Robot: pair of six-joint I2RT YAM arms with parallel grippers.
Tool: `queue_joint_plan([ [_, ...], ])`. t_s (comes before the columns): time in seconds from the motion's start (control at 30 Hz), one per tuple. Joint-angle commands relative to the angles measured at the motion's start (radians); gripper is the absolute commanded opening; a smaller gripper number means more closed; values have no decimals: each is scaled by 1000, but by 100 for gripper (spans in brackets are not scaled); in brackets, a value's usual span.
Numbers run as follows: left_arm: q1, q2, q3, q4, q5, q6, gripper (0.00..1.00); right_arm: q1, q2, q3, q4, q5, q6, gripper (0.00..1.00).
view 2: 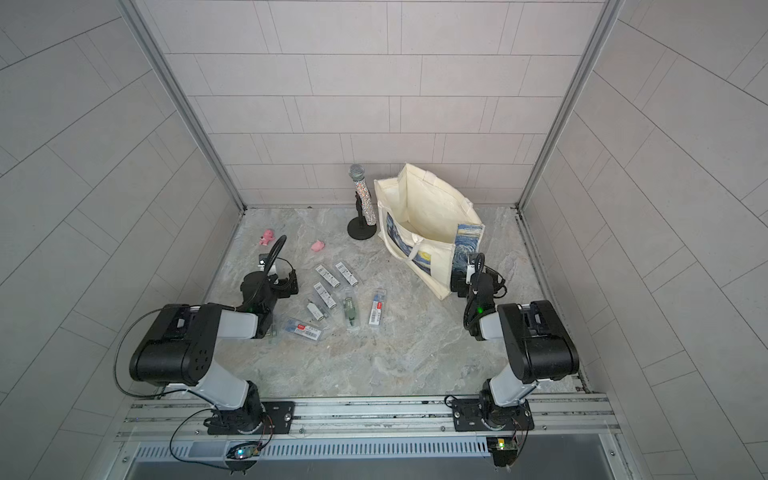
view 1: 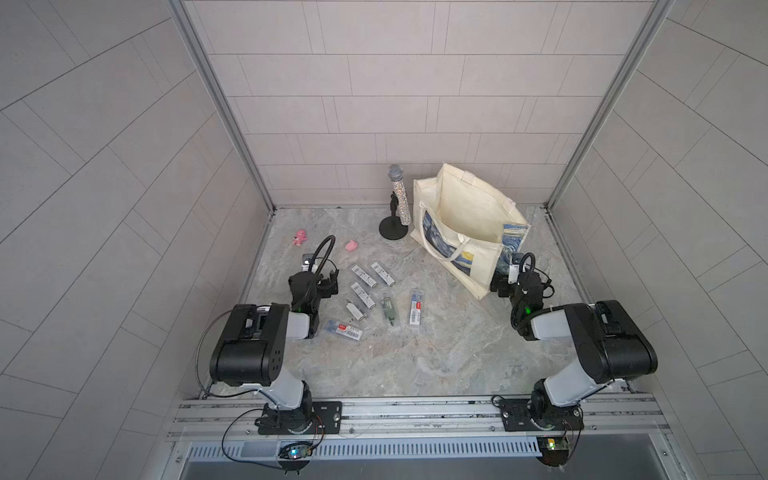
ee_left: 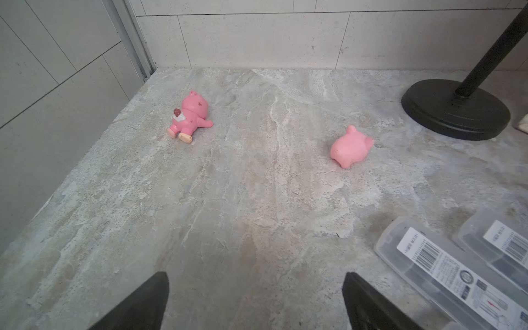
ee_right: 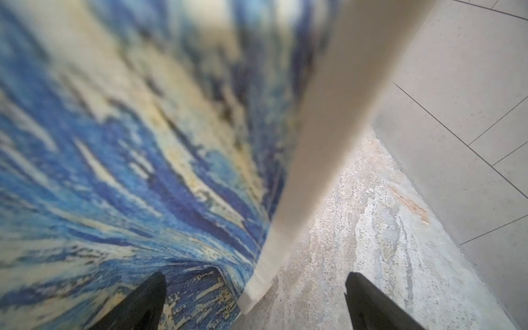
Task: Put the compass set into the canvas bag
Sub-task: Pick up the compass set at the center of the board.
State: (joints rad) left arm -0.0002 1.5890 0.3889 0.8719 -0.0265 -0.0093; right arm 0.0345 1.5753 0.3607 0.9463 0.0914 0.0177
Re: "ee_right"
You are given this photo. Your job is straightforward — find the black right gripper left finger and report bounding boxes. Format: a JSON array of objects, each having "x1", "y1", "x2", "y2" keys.
[{"x1": 90, "y1": 272, "x2": 167, "y2": 330}]

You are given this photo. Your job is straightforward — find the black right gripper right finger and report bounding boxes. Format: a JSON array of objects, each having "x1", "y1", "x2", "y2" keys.
[{"x1": 345, "y1": 272, "x2": 424, "y2": 330}]

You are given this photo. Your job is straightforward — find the canvas bag starry night print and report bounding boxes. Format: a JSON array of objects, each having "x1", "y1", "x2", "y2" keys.
[{"x1": 1, "y1": 1, "x2": 435, "y2": 329}]

